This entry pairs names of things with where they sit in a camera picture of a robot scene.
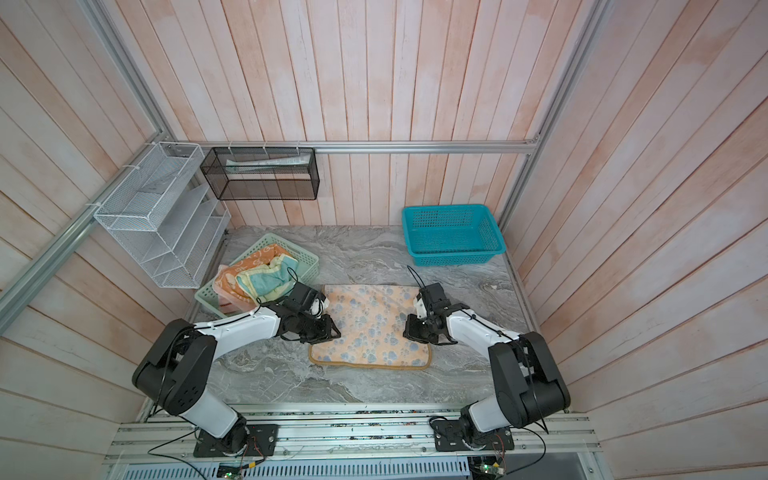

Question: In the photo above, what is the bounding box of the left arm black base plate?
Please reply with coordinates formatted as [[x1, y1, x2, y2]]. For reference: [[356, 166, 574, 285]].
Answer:
[[193, 424, 279, 458]]

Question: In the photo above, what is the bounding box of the teal plastic basket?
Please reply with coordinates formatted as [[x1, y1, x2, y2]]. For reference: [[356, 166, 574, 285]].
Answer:
[[402, 204, 506, 267]]

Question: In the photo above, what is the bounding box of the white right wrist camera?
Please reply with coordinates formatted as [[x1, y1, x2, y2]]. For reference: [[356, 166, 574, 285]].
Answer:
[[414, 296, 427, 319]]

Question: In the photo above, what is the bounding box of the white wire mesh shelf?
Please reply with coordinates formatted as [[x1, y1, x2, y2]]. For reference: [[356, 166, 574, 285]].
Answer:
[[95, 142, 231, 289]]

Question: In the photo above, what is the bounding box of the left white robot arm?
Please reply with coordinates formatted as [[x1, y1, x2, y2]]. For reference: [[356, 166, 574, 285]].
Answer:
[[132, 282, 341, 455]]

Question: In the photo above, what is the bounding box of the pink orange patterned towel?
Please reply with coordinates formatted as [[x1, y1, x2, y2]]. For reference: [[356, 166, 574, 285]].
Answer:
[[213, 244, 298, 313]]

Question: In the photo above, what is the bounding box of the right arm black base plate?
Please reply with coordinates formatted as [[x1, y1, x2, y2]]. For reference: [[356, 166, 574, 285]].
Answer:
[[428, 416, 514, 453]]

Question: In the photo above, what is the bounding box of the black mesh wall basket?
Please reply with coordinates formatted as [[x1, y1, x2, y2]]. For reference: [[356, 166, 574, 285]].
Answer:
[[201, 146, 321, 201]]

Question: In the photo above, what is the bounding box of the orange paw print towel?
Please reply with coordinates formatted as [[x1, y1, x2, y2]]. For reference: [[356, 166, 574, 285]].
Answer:
[[309, 285, 432, 371]]

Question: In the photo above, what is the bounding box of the light green plastic basket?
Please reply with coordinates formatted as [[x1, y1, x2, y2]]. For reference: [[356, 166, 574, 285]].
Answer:
[[194, 233, 319, 318]]

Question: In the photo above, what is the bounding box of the green yellow striped towel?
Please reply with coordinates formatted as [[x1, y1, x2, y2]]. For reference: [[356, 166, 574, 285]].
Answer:
[[235, 254, 298, 303]]

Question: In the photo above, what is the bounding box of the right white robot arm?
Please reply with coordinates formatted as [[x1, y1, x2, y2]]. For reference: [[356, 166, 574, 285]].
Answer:
[[403, 283, 571, 440]]

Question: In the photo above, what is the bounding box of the aluminium mounting rail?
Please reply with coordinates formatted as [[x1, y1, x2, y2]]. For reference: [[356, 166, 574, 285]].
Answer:
[[104, 403, 601, 465]]

